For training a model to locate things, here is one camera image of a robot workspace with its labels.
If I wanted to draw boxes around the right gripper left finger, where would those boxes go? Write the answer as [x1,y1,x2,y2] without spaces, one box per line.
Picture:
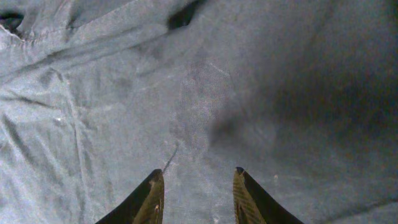
[96,169,164,224]

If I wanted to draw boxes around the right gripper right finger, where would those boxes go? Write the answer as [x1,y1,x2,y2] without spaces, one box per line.
[233,167,303,224]

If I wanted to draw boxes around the navy blue shorts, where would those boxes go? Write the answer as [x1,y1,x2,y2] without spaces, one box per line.
[1,0,397,223]

